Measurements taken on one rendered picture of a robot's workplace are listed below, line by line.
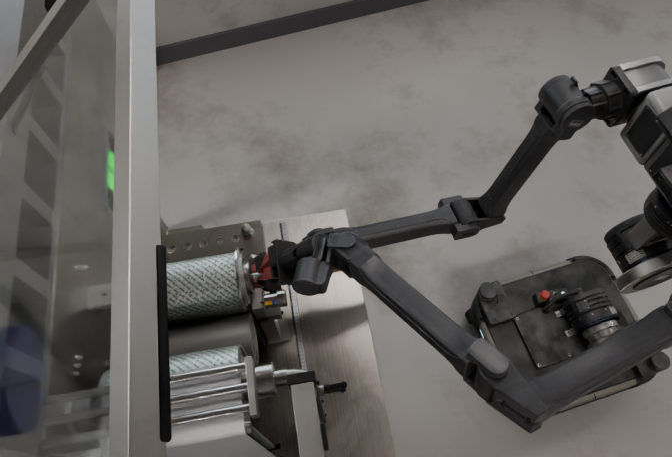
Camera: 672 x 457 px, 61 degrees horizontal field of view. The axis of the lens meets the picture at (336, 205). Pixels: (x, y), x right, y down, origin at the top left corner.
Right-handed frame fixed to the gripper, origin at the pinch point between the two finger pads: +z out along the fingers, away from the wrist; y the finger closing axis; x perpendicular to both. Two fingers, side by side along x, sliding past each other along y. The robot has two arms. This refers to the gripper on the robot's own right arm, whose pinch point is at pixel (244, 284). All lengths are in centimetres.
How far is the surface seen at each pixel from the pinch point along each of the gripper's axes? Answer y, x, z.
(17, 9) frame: 43, 67, -1
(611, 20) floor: 169, -200, -133
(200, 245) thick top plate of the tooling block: 15.2, 2.0, 12.1
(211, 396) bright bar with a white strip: -35, 35, -17
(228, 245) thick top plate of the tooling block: 13.5, -1.5, 5.1
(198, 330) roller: -15.5, 18.4, -0.3
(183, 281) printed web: -7.0, 26.0, -3.8
